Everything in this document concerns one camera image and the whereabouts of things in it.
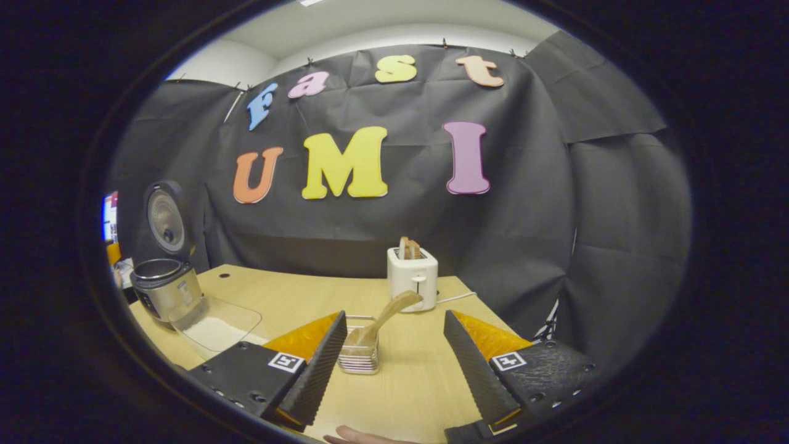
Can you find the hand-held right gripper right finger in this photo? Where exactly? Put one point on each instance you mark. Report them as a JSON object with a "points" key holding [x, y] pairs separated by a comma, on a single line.
{"points": [[481, 376]]}

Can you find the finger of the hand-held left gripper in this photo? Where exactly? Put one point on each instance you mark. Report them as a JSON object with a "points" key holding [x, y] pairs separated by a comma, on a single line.
{"points": [[113, 253]]}

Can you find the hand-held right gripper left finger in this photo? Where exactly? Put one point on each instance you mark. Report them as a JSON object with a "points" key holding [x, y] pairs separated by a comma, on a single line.
{"points": [[320, 370]]}

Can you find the silver black rice cooker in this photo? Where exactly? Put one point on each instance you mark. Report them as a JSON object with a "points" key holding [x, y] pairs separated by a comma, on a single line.
{"points": [[166, 290]]}

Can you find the wooden spoon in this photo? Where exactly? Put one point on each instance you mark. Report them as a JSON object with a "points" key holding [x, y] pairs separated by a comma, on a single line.
{"points": [[394, 306]]}

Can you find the computer monitor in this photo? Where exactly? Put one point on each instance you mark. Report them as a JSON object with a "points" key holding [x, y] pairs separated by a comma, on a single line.
{"points": [[110, 216]]}

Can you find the black tripod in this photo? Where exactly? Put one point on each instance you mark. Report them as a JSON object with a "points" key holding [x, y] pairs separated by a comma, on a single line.
{"points": [[550, 327]]}

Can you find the clear plastic tray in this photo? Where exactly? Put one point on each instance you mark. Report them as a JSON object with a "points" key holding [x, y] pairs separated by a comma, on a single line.
{"points": [[203, 308]]}

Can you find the white toaster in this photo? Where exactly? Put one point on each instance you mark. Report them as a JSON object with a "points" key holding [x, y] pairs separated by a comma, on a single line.
{"points": [[410, 271]]}

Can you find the toasted bread slice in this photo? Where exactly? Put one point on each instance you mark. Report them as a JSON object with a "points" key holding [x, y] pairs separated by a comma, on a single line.
{"points": [[403, 248], [415, 250]]}

